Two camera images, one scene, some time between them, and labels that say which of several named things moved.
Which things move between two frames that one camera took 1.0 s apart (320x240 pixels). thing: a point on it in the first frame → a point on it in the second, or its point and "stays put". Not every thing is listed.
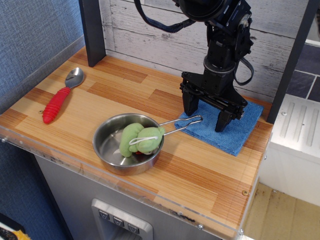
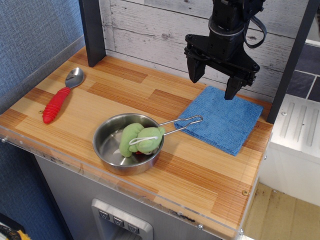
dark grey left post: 93,28 stays put
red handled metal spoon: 74,78 stays put
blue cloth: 201,126 stays put
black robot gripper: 216,86 → 226,52
